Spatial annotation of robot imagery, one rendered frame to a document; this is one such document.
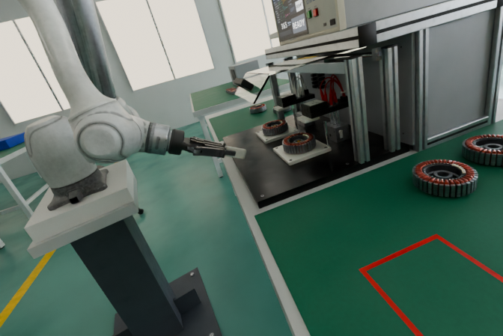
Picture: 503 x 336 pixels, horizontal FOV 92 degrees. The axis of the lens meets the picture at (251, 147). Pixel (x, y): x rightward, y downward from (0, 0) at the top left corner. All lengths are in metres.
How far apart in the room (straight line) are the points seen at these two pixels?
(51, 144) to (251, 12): 5.13
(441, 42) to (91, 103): 0.83
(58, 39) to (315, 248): 0.69
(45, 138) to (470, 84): 1.27
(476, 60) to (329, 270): 0.70
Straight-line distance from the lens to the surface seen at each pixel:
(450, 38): 0.84
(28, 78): 6.11
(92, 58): 1.01
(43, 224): 1.02
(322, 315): 0.44
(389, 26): 0.69
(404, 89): 0.78
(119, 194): 0.96
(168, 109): 5.52
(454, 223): 0.59
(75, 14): 0.99
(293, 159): 0.78
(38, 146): 1.00
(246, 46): 5.62
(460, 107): 0.92
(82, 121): 0.55
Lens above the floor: 1.12
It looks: 21 degrees down
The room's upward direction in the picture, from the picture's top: 15 degrees counter-clockwise
